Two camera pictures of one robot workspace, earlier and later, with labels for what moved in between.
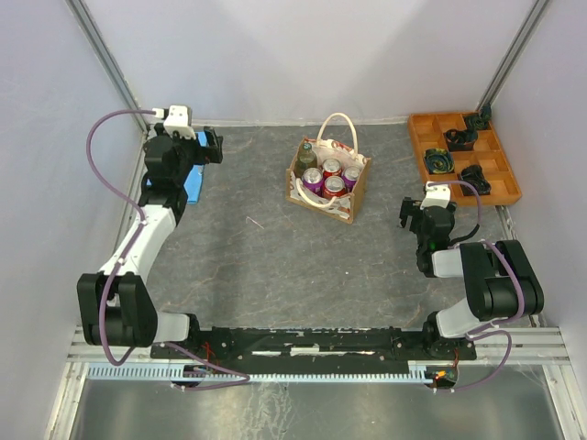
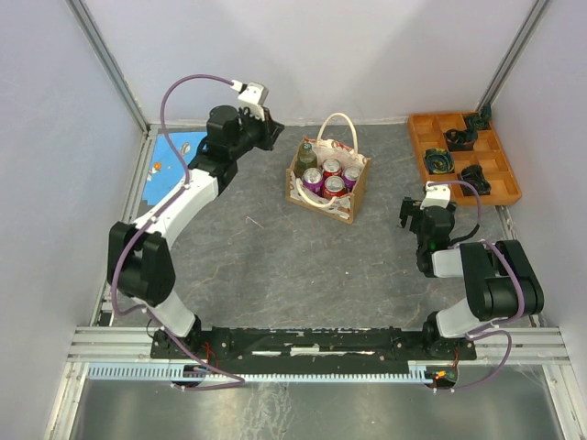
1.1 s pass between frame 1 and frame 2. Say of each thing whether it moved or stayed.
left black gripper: moved
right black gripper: stayed
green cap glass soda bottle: stayed
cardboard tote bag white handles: stayed
